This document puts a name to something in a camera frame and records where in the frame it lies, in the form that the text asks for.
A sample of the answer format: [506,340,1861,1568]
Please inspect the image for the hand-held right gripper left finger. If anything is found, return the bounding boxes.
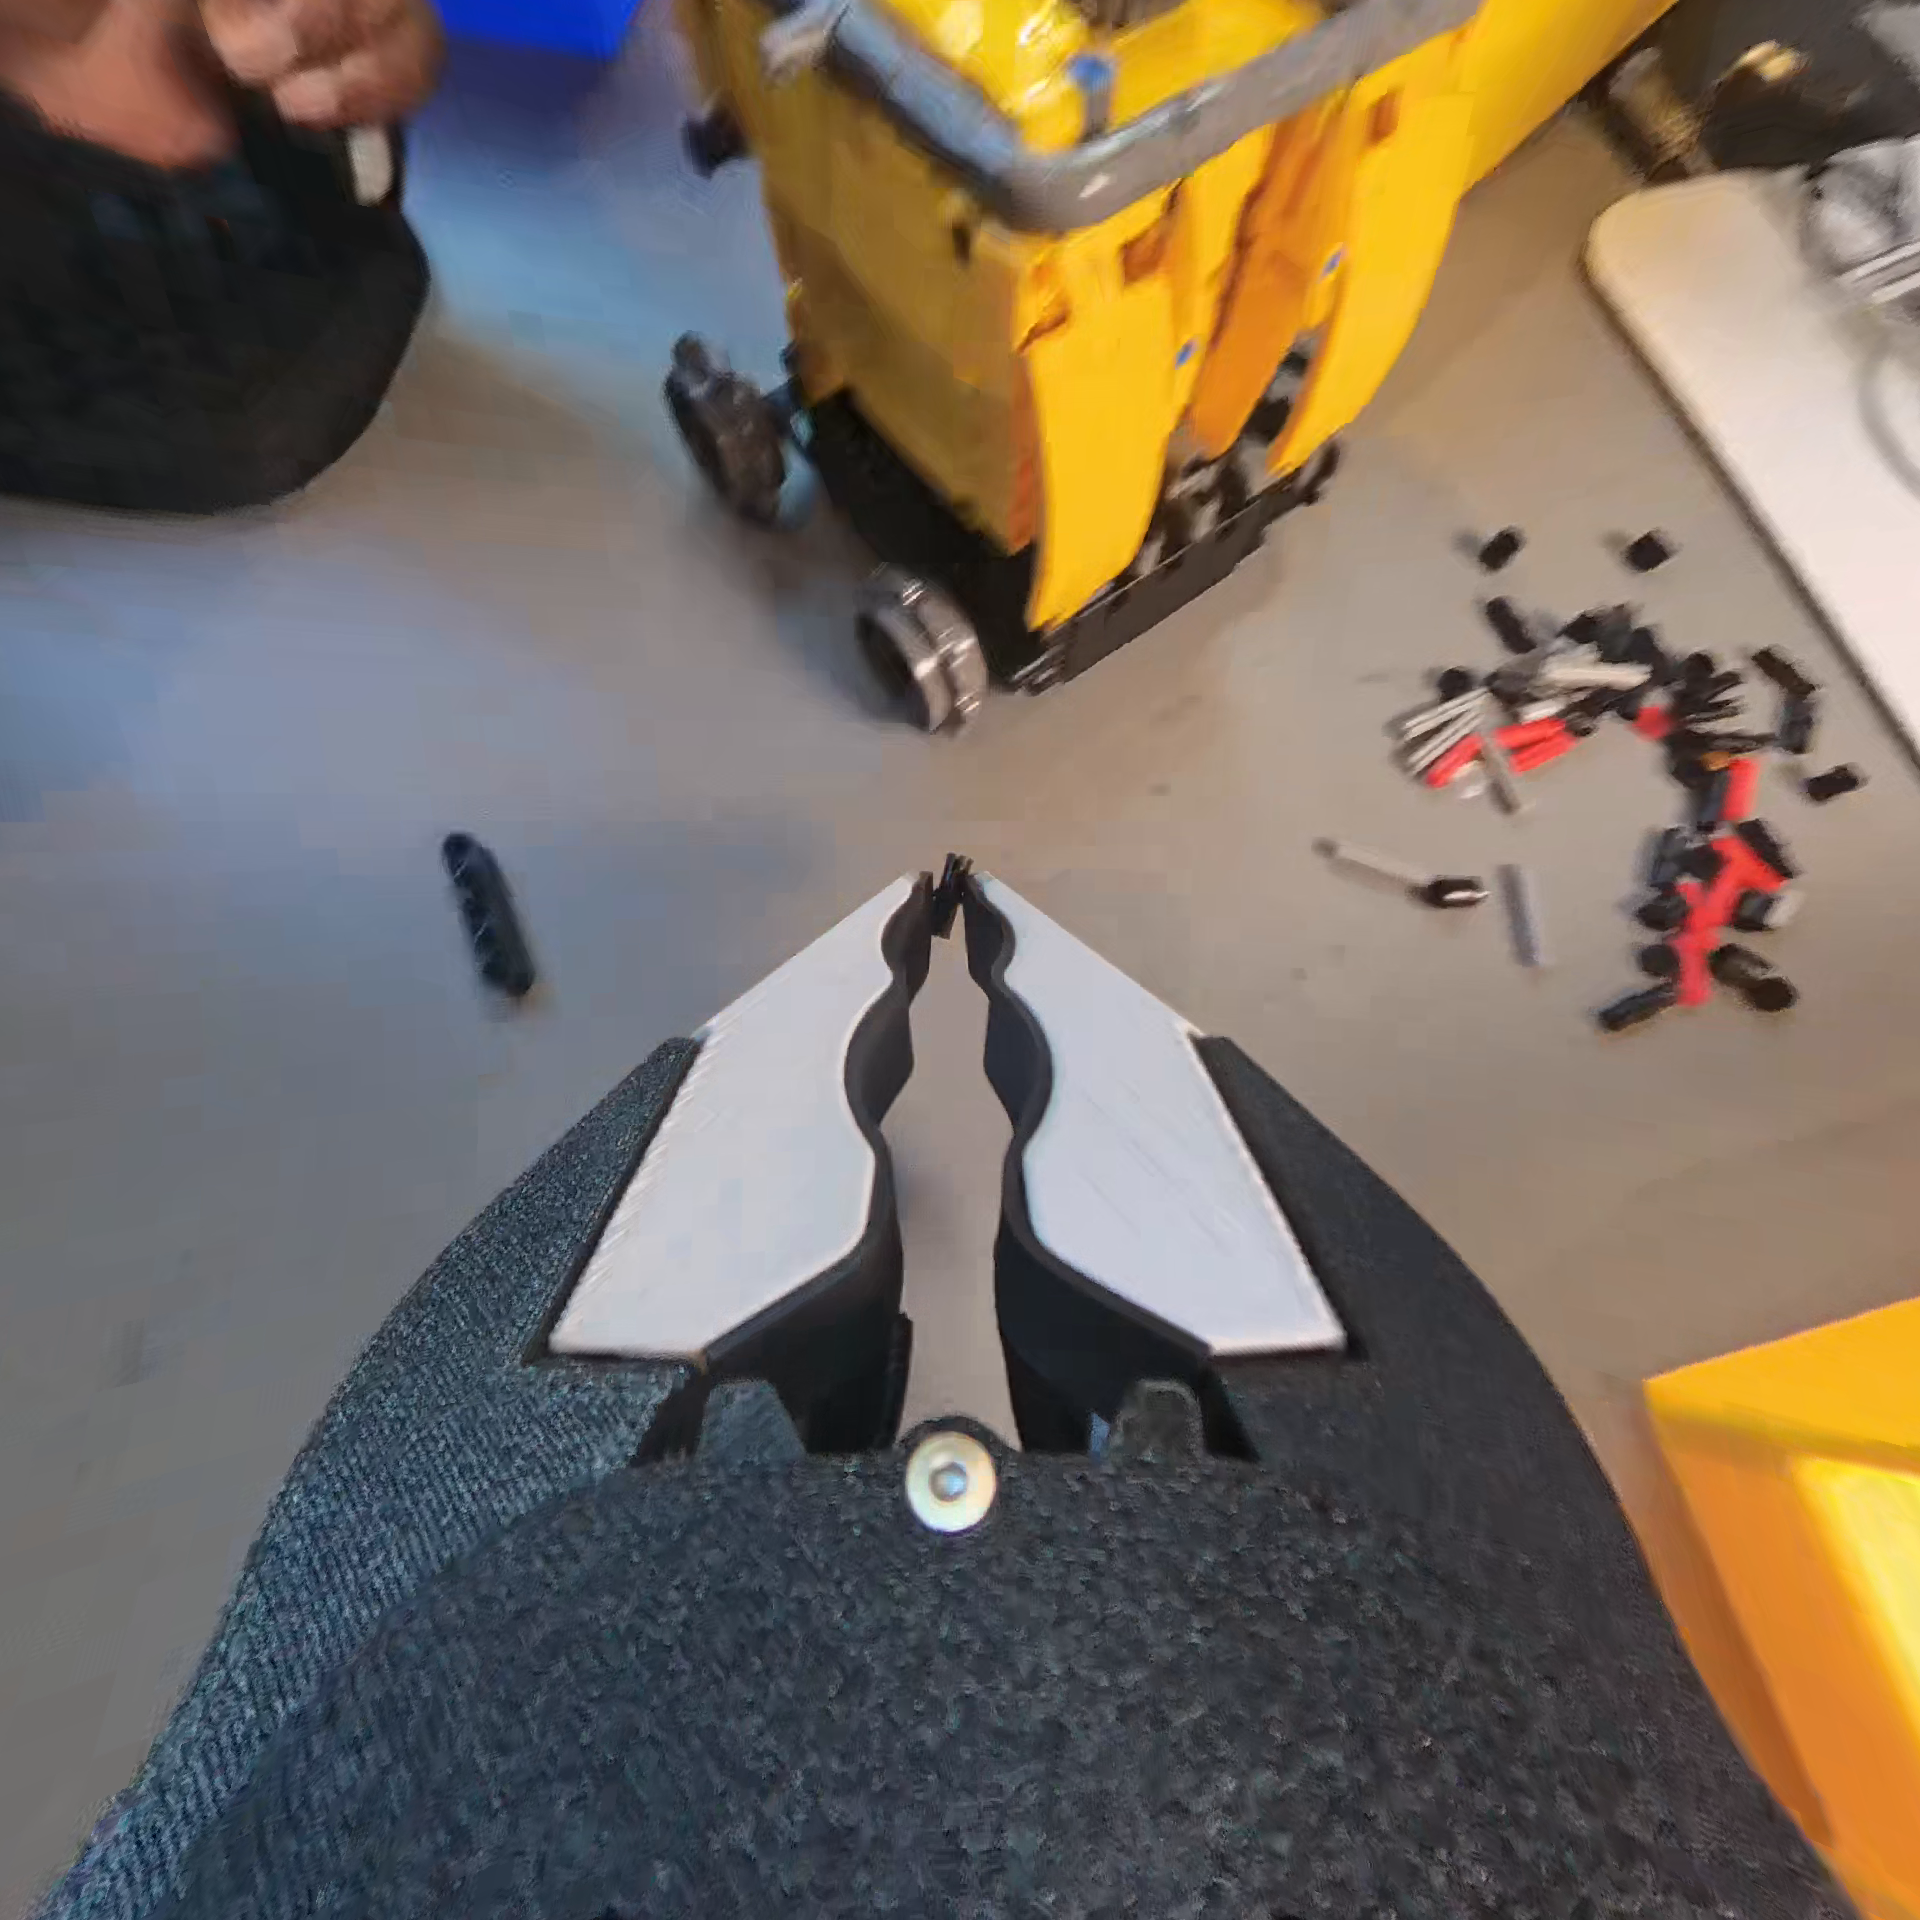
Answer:
[545,868,939,1453]

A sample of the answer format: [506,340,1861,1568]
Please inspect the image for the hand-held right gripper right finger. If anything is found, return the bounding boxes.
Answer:
[959,868,1350,1453]

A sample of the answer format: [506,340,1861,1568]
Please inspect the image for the black short beam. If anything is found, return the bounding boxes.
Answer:
[438,830,539,1002]

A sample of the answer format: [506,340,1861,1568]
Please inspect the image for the blue plastic crate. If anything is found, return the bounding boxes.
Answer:
[436,0,645,60]

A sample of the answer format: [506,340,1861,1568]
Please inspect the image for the yellow black toy brick vehicle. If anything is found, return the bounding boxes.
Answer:
[669,0,1487,737]

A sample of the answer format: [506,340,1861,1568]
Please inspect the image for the grey desk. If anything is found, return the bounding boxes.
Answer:
[0,0,1920,1907]

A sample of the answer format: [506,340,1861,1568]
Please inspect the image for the grey axle with black connector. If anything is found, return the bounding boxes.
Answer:
[1312,836,1490,914]

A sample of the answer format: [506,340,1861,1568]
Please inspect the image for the pile of red black pins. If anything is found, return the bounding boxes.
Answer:
[1387,524,1870,1037]

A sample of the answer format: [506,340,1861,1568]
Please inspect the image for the white book stand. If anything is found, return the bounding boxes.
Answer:
[1585,166,1920,707]

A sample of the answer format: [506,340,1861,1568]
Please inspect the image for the black adapter cable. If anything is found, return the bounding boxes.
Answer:
[1582,0,1920,187]

